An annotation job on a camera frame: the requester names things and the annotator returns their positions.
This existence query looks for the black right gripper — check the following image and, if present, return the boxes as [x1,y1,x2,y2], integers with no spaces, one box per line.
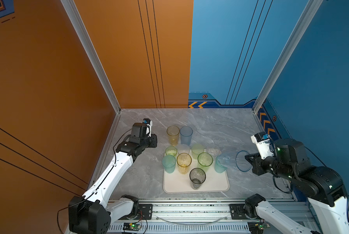
[243,149,294,181]

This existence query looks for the small green cup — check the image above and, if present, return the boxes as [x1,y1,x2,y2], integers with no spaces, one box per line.
[165,146,178,157]
[191,143,205,160]

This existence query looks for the yellow tall cup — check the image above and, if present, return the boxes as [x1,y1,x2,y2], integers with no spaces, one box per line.
[167,125,180,146]

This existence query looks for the teal tall cup back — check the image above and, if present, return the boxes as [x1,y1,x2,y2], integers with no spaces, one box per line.
[162,155,176,174]

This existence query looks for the teal tall cup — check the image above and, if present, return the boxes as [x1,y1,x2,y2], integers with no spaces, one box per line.
[162,155,176,174]
[214,156,227,174]

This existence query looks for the clear dimpled small cup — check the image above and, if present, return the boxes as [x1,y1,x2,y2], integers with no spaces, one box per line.
[176,144,190,155]

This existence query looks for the blue tall cup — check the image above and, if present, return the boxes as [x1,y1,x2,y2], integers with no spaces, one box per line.
[216,150,252,172]
[180,126,193,146]

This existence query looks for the amber tall cup back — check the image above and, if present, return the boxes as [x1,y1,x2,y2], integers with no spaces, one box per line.
[176,153,192,174]

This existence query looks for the grey smoky tall cup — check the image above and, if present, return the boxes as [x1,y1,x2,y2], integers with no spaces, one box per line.
[189,168,206,190]

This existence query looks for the green tall cup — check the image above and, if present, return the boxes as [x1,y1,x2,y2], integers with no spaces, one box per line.
[197,152,213,172]

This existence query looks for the teal tall cup front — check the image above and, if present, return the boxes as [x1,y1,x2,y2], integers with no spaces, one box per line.
[214,156,227,174]

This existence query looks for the clear faceted small cup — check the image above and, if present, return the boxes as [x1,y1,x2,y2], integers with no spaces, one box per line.
[206,147,221,157]

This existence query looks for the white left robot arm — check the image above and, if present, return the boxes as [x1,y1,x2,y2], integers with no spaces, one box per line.
[65,119,158,234]

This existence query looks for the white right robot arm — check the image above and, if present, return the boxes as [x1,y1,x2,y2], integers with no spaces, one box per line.
[245,138,349,234]

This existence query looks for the white rectangular tray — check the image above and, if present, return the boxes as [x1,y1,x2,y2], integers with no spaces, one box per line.
[163,159,230,194]

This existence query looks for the right green circuit board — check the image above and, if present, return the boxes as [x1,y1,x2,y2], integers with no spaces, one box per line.
[248,222,271,234]

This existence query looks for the green circuit board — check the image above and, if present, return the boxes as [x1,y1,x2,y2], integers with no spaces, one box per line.
[248,222,271,234]
[123,223,142,234]

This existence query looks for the left green circuit board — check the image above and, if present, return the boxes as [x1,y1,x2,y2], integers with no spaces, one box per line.
[123,223,142,234]

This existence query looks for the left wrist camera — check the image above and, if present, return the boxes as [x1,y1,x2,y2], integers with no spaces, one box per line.
[143,118,153,137]

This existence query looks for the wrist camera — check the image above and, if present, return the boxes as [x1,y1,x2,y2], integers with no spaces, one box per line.
[251,132,274,160]
[143,118,153,137]

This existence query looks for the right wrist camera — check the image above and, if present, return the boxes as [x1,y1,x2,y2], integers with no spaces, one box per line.
[251,132,274,160]

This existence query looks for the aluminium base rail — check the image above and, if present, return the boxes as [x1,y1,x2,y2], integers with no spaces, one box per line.
[107,199,320,234]

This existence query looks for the clear tube on rail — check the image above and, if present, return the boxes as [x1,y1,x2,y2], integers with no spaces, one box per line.
[154,215,228,226]

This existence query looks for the right aluminium corner post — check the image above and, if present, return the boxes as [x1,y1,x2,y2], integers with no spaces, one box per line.
[252,0,323,114]

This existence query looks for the aluminium corner post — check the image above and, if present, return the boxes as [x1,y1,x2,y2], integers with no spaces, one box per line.
[61,0,121,114]
[252,0,323,114]

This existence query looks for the left aluminium corner post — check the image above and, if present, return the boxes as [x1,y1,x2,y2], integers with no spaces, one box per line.
[61,0,121,114]

